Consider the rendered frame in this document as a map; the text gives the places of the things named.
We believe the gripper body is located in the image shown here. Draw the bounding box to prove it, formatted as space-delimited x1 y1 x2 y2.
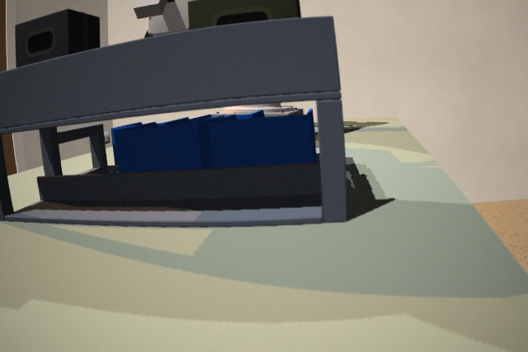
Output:
148 0 191 36

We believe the blue bin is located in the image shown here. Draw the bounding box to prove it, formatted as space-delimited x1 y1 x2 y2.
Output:
111 117 189 165
114 115 224 172
189 110 265 123
209 109 317 168

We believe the grey metal shelf frame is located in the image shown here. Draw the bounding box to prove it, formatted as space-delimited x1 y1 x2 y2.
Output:
0 16 347 228

